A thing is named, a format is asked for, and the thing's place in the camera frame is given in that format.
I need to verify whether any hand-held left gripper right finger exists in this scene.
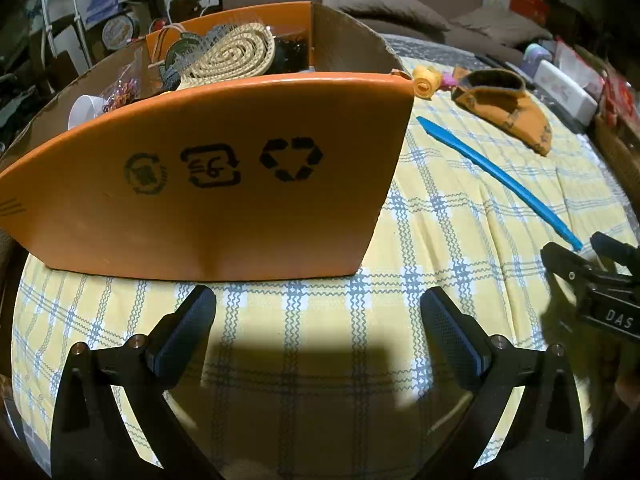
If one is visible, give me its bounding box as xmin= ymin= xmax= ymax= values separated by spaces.
xmin=420 ymin=287 xmax=586 ymax=480

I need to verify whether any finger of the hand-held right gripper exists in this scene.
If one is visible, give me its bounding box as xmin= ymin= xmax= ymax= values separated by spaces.
xmin=591 ymin=231 xmax=640 ymax=278
xmin=542 ymin=241 xmax=601 ymax=306

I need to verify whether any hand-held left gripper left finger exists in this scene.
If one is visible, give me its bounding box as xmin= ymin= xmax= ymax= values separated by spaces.
xmin=50 ymin=285 xmax=223 ymax=480

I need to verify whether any blue plastic stick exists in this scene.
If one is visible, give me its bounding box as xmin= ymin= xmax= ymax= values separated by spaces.
xmin=416 ymin=116 xmax=584 ymax=252

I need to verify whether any orange cardboard box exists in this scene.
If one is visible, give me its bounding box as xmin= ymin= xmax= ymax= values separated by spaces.
xmin=0 ymin=1 xmax=416 ymax=281

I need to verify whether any yellow hair roller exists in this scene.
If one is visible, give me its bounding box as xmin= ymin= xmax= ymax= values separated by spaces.
xmin=412 ymin=62 xmax=443 ymax=98

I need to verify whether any bag of colourful rubber bands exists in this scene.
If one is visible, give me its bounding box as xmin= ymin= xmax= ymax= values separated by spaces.
xmin=97 ymin=57 xmax=146 ymax=111

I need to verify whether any beige spiral hairbrush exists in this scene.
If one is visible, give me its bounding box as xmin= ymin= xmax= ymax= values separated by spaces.
xmin=175 ymin=27 xmax=278 ymax=91

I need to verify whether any dark green round hairbrush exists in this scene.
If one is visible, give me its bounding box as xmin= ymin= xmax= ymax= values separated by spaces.
xmin=162 ymin=22 xmax=236 ymax=91

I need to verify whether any black hair accessory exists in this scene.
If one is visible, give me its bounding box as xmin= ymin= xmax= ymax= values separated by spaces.
xmin=272 ymin=35 xmax=311 ymax=71

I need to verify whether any wicker basket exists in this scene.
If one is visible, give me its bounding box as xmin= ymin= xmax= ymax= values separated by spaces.
xmin=592 ymin=112 xmax=640 ymax=196

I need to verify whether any yellow plaid cloth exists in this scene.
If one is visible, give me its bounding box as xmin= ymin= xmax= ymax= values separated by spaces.
xmin=10 ymin=55 xmax=640 ymax=480

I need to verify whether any pile of red packets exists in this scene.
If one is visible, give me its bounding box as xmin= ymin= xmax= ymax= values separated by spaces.
xmin=552 ymin=37 xmax=640 ymax=131

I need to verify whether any white tissue box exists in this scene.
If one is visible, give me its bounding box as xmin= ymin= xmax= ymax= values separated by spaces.
xmin=532 ymin=60 xmax=599 ymax=122

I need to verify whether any pastel lidded container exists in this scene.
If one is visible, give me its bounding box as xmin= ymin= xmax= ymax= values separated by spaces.
xmin=522 ymin=42 xmax=553 ymax=73

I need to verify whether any small brown cushion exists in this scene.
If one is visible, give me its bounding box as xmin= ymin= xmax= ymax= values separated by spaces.
xmin=450 ymin=5 xmax=553 ymax=43

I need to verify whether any red box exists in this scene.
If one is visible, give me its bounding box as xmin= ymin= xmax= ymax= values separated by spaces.
xmin=509 ymin=0 xmax=548 ymax=21

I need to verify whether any round metal tin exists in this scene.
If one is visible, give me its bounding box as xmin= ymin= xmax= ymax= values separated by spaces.
xmin=101 ymin=15 xmax=140 ymax=48

